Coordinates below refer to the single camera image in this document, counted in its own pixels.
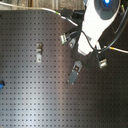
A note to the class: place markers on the metal cable clip lower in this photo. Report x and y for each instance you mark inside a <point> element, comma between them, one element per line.
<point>38,56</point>

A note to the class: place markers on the metal cable clip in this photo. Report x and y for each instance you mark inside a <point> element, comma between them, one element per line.
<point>39,46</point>
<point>38,56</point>

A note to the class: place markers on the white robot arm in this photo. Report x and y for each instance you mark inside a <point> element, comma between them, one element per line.
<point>98,16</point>

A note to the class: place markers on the metal cable clip upper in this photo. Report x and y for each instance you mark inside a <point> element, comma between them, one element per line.
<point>39,46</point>

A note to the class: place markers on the silver connector left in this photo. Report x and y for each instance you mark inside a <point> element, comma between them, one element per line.
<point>63,39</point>

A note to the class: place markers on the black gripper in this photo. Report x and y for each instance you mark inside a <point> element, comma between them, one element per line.
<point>81,60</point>

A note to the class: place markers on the silver connector right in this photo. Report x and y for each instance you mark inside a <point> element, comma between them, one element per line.
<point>102,63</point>

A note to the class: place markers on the silver connector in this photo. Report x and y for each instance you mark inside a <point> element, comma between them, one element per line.
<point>102,63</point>
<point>63,39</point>

